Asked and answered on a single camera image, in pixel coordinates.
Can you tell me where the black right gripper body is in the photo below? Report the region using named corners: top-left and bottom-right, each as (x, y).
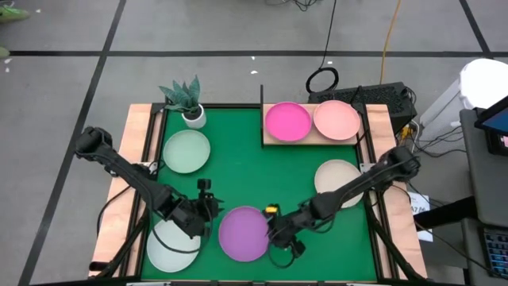
top-left (268, 210), bottom-right (306, 249)

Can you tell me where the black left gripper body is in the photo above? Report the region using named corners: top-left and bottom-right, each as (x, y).
top-left (188, 196), bottom-right (219, 223)

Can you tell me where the purple plate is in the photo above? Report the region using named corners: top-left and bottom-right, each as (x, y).
top-left (217, 206), bottom-right (271, 263)

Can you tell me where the pale white plate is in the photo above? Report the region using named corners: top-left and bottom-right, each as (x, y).
top-left (146, 218), bottom-right (202, 273)

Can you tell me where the mint green plate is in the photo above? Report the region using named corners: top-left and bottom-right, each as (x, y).
top-left (163, 129), bottom-right (211, 175)

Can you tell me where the beige plate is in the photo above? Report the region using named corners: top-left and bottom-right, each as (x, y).
top-left (314, 159), bottom-right (366, 209)

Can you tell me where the hot pink plate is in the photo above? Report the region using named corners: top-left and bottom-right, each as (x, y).
top-left (264, 101), bottom-right (313, 143)

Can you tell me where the salmon pink plate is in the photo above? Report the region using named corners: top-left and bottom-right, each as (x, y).
top-left (313, 99), bottom-right (361, 141)

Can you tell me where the wooden shelf board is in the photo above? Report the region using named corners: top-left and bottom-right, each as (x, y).
top-left (262, 103), bottom-right (358, 146)

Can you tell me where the green table mat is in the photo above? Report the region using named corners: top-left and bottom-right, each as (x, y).
top-left (140, 107), bottom-right (378, 282)

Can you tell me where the artificial plant in white pot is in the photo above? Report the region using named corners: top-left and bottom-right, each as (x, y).
top-left (158, 75), bottom-right (207, 130)

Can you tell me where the white paper sheet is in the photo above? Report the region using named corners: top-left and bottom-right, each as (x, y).
top-left (408, 191), bottom-right (434, 242)

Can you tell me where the black desk leg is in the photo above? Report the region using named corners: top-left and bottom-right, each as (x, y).
top-left (412, 196), bottom-right (481, 230)

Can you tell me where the black computer case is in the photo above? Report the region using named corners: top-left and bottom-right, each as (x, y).
top-left (308, 82), bottom-right (418, 135)

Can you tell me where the grey desk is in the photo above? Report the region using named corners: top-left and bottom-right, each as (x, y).
top-left (460, 107), bottom-right (508, 286)

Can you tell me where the black keyboard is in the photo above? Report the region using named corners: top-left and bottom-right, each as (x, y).
top-left (482, 226), bottom-right (508, 280)

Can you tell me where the black framed screen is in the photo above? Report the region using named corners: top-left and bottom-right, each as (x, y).
top-left (474, 95), bottom-right (508, 158)

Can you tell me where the white lined trash bin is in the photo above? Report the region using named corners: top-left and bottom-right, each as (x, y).
top-left (419, 58), bottom-right (508, 145)

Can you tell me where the black right camera cable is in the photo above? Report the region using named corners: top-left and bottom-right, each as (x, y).
top-left (268, 248), bottom-right (298, 269)

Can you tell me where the black camera cable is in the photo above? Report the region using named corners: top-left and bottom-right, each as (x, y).
top-left (150, 222), bottom-right (211, 255)
top-left (268, 248), bottom-right (298, 269)

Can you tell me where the black left camera cable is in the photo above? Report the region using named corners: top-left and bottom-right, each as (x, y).
top-left (150, 222), bottom-right (211, 255)

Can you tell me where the black aluminium table frame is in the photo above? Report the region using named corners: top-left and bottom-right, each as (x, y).
top-left (89, 101), bottom-right (429, 286)

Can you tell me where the black shelf frame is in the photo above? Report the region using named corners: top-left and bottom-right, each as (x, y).
top-left (259, 83), bottom-right (266, 147)

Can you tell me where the black power cable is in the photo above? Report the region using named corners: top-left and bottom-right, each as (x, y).
top-left (304, 0), bottom-right (341, 95)

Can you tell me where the yellow cable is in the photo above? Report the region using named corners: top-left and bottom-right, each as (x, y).
top-left (379, 0), bottom-right (404, 85)

